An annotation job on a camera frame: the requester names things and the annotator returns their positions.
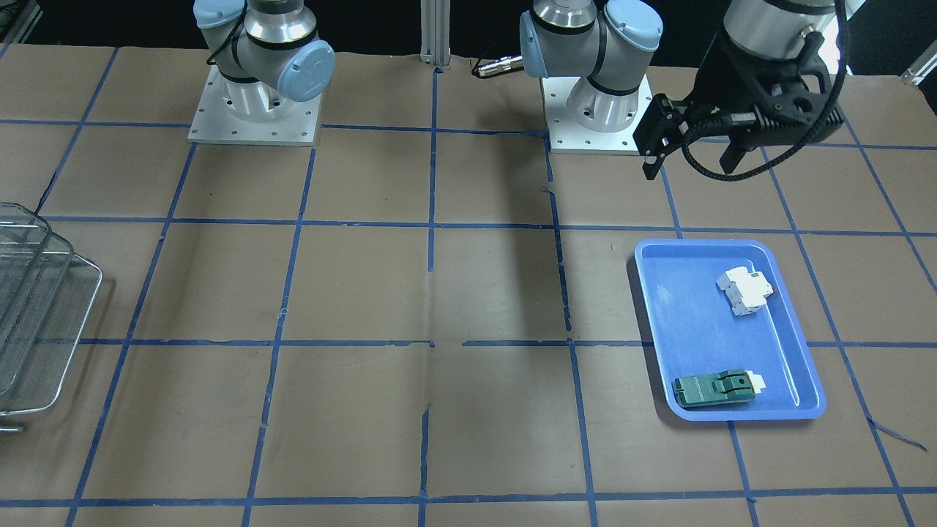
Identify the silver wire mesh shelf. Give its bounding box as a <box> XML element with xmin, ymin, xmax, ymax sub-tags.
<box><xmin>1</xmin><ymin>201</ymin><xmax>102</xmax><ymax>435</ymax></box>

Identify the aluminium frame post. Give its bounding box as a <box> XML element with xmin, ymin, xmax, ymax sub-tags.
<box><xmin>419</xmin><ymin>0</ymin><xmax>452</xmax><ymax>69</ymax></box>

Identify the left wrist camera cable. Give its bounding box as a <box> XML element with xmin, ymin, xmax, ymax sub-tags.
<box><xmin>681</xmin><ymin>0</ymin><xmax>850</xmax><ymax>182</ymax></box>

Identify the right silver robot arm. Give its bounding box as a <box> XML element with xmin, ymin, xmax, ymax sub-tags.
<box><xmin>192</xmin><ymin>1</ymin><xmax>337</xmax><ymax>121</ymax></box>

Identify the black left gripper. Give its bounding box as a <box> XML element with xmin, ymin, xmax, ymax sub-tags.
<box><xmin>633</xmin><ymin>29</ymin><xmax>832</xmax><ymax>181</ymax></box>

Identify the white circuit breaker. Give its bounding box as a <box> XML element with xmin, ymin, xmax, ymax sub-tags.
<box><xmin>716</xmin><ymin>266</ymin><xmax>775</xmax><ymax>316</ymax></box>

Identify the green terminal block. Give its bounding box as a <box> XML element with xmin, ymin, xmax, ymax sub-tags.
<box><xmin>671</xmin><ymin>368</ymin><xmax>766</xmax><ymax>409</ymax></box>

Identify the blue plastic tray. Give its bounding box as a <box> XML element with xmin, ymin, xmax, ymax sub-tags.
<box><xmin>635</xmin><ymin>238</ymin><xmax>826</xmax><ymax>422</ymax></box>

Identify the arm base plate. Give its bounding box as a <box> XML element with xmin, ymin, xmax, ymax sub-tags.
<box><xmin>541</xmin><ymin>76</ymin><xmax>652</xmax><ymax>156</ymax></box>
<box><xmin>187</xmin><ymin>66</ymin><xmax>324</xmax><ymax>147</ymax></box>

